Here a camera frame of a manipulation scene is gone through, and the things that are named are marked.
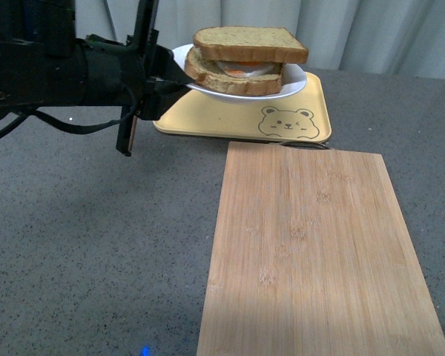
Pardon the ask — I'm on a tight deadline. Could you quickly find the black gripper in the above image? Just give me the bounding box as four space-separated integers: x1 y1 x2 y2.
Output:
74 1 195 156

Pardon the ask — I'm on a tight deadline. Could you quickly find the bread slice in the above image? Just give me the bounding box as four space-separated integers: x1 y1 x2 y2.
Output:
185 47 284 96
193 26 309 64

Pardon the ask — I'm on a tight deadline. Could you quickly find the fried egg toy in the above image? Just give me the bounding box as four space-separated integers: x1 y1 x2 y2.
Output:
215 61 274 78

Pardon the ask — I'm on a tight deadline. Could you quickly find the yellow bear tray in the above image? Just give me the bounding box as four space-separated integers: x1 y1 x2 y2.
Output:
154 73 332 143

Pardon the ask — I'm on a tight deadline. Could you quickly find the bamboo cutting board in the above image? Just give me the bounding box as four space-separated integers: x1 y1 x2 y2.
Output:
197 142 445 355

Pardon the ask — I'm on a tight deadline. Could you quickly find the grey curtain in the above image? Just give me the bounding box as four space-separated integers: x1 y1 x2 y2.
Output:
73 0 445 81

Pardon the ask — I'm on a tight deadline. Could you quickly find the metal cutting board handle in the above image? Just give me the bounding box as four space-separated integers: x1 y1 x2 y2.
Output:
277 141 331 150

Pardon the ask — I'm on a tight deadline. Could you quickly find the black cable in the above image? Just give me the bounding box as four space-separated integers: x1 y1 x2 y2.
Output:
0 85 138 146

